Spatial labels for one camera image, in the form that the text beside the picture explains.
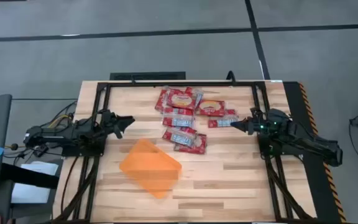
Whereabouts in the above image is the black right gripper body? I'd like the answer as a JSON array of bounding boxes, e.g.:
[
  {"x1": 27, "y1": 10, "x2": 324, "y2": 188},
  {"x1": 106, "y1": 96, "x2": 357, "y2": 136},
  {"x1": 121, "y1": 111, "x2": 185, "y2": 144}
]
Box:
[{"x1": 253, "y1": 108, "x2": 275, "y2": 137}]

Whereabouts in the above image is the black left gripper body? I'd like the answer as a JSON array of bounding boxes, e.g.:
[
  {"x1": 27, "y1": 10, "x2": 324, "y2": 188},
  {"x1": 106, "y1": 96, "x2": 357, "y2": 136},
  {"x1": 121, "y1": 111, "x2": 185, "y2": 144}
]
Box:
[{"x1": 99, "y1": 109, "x2": 116, "y2": 139}]

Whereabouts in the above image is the black hazard-striped mat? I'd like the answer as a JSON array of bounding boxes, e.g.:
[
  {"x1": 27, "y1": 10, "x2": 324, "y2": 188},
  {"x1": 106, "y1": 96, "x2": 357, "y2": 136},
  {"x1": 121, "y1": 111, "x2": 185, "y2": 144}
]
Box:
[{"x1": 283, "y1": 81, "x2": 348, "y2": 224}]

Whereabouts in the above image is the black floor vent grate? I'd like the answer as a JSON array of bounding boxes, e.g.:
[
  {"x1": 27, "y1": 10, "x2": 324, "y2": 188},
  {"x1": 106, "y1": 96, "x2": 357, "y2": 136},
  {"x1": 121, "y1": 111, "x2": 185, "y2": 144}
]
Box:
[{"x1": 109, "y1": 71, "x2": 186, "y2": 82}]

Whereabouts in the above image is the translucent orange plastic basket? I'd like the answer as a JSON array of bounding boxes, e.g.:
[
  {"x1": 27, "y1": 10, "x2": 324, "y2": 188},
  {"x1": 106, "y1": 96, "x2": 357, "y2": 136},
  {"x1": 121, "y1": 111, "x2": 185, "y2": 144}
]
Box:
[{"x1": 119, "y1": 138, "x2": 183, "y2": 200}]

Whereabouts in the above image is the black power adapter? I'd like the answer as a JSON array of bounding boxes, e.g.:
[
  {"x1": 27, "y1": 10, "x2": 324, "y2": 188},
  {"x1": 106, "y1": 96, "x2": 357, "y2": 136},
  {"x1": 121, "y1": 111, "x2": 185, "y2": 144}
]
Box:
[{"x1": 32, "y1": 143, "x2": 50, "y2": 158}]

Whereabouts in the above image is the white paper sheet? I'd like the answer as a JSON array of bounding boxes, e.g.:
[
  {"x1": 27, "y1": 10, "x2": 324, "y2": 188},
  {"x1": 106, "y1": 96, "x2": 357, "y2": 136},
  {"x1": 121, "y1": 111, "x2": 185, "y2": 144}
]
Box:
[{"x1": 10, "y1": 161, "x2": 60, "y2": 205}]

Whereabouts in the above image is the yellow cable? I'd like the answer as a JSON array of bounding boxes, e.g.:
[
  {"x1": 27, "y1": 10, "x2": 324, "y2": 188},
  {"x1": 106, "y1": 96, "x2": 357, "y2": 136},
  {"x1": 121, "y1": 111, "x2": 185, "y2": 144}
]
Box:
[{"x1": 47, "y1": 114, "x2": 71, "y2": 129}]

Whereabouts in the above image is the black aluminium table frame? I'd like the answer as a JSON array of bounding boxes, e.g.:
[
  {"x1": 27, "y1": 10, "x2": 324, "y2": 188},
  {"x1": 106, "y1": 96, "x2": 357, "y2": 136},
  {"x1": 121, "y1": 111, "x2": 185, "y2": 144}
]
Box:
[{"x1": 54, "y1": 80, "x2": 316, "y2": 224}]

